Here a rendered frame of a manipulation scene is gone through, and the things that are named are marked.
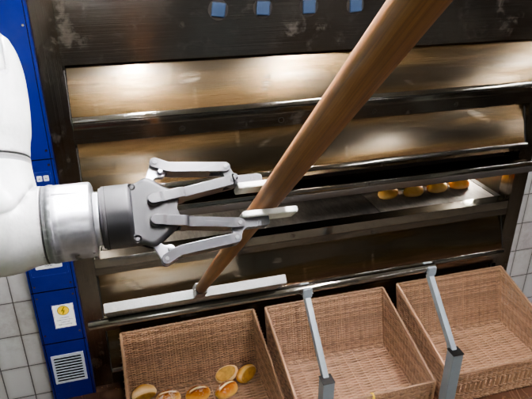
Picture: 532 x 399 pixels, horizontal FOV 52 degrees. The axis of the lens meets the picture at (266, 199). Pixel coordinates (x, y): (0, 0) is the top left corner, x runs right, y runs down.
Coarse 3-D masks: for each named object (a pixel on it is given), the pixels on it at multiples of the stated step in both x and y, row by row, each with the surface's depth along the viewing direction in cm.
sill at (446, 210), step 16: (416, 208) 239; (432, 208) 239; (448, 208) 239; (464, 208) 241; (480, 208) 243; (496, 208) 246; (304, 224) 226; (320, 224) 226; (336, 224) 226; (352, 224) 227; (368, 224) 230; (384, 224) 232; (192, 240) 214; (256, 240) 217; (272, 240) 220; (288, 240) 222; (112, 256) 203; (128, 256) 205; (144, 256) 207
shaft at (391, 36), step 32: (416, 0) 29; (448, 0) 29; (384, 32) 32; (416, 32) 31; (352, 64) 37; (384, 64) 35; (352, 96) 39; (320, 128) 45; (288, 160) 54; (288, 192) 62; (224, 256) 101
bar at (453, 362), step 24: (432, 264) 200; (288, 288) 186; (312, 288) 187; (432, 288) 198; (144, 312) 174; (168, 312) 175; (192, 312) 178; (312, 312) 186; (312, 336) 185; (456, 360) 190; (456, 384) 195
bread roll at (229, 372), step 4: (220, 368) 226; (224, 368) 225; (228, 368) 225; (232, 368) 224; (236, 368) 225; (220, 372) 224; (224, 372) 224; (228, 372) 224; (232, 372) 224; (236, 372) 224; (216, 376) 224; (220, 376) 224; (224, 376) 223; (228, 376) 223; (232, 376) 223; (216, 380) 224; (220, 380) 223; (224, 380) 223
